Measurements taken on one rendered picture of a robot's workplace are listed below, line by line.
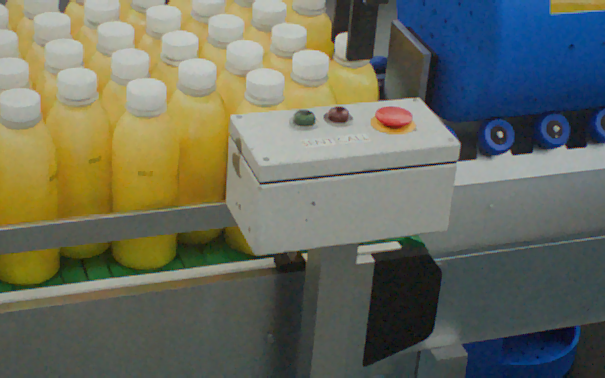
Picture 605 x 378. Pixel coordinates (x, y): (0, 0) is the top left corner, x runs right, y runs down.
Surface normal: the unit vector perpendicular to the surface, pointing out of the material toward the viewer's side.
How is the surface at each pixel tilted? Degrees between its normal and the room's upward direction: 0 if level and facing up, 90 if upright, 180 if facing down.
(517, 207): 70
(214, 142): 90
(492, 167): 52
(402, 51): 90
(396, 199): 90
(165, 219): 90
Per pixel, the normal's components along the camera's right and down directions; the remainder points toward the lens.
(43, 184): 0.69, 0.41
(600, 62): 0.32, 0.63
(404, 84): -0.94, 0.11
